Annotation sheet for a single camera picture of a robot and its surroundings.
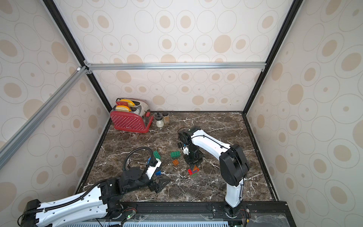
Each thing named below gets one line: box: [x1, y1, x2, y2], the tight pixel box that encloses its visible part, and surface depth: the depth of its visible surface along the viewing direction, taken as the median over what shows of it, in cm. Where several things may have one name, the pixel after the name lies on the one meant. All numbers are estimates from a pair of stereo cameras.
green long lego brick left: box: [153, 150, 161, 159], surface depth 96 cm
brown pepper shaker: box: [162, 111, 170, 125], surface depth 111 cm
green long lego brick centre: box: [170, 150, 182, 158], surface depth 96 cm
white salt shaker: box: [154, 112, 165, 129], surface depth 107 cm
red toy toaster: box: [109, 99, 154, 134], surface depth 102 cm
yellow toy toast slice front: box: [115, 104, 132, 113], surface depth 97 cm
